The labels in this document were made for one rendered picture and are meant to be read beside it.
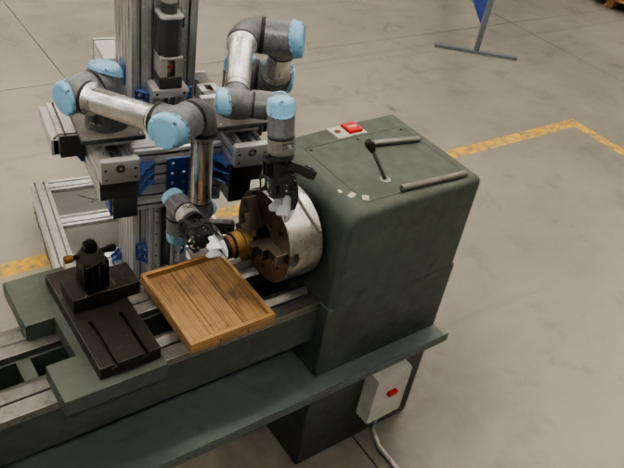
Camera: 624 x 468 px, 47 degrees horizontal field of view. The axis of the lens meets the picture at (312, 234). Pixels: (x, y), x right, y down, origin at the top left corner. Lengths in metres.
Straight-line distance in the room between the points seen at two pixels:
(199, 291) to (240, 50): 0.78
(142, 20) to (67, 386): 1.33
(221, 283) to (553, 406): 1.86
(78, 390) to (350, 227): 0.91
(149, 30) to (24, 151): 2.20
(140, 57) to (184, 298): 0.95
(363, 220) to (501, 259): 2.27
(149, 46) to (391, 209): 1.10
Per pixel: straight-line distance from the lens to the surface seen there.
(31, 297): 2.33
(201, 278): 2.43
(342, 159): 2.44
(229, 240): 2.23
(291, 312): 2.37
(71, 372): 2.10
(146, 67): 2.79
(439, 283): 2.78
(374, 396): 2.87
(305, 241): 2.22
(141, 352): 2.07
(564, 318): 4.15
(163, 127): 2.22
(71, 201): 3.95
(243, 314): 2.32
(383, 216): 2.27
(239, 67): 2.12
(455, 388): 3.51
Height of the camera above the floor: 2.49
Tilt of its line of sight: 37 degrees down
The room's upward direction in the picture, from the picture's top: 10 degrees clockwise
